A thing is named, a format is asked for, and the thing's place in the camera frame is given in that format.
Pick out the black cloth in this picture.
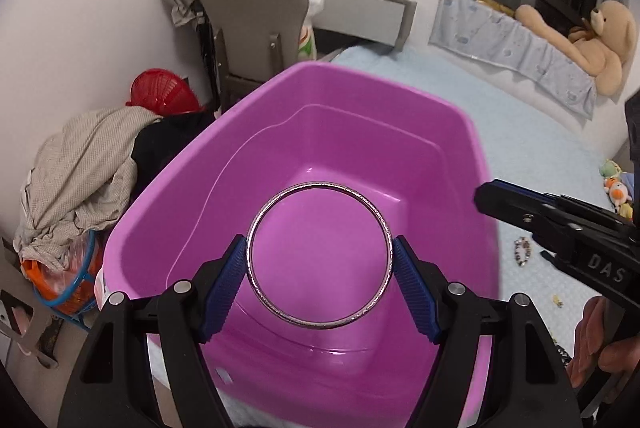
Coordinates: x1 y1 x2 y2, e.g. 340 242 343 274
131 110 217 205

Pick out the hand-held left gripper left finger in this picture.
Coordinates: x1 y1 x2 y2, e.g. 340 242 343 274
57 235 248 428

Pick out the orange plastic basket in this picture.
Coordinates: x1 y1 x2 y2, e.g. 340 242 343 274
21 230 107 325

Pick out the tan teddy bear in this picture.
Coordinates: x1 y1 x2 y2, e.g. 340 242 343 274
515 0 638 98

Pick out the beaded bracelet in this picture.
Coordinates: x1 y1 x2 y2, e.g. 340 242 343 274
512 237 534 267

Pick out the red plastic basket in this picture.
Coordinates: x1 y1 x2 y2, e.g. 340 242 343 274
125 69 203 115

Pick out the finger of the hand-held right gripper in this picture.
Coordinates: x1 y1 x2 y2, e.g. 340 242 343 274
487 179 632 223
474 185 577 235

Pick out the printed plastic bag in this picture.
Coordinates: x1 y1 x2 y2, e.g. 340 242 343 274
299 0 331 62

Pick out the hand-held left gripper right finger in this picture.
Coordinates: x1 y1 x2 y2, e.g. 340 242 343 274
391 235 583 428

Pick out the light blue bumper cloth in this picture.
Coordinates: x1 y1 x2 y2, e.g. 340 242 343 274
429 0 599 120

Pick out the person's right hand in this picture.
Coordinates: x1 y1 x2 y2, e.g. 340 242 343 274
567 295 640 390

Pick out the beige checked cloth pile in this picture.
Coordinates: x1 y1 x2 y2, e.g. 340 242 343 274
14 107 163 260

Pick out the grey desk with clutter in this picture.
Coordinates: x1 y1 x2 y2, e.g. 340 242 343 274
307 0 418 55

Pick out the light blue bedspread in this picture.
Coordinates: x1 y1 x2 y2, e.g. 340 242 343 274
150 45 640 428

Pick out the purple plastic tub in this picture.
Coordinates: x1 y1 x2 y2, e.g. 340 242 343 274
101 60 502 428

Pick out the silver bangle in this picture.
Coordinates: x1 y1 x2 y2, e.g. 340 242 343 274
246 181 396 331

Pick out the grey upholstered chair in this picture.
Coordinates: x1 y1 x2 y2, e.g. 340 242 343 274
194 0 311 109

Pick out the small white orange plush toy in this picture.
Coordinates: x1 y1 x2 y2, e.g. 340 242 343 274
603 178 632 209

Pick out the golden packet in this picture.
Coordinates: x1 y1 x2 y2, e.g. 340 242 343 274
475 0 517 17

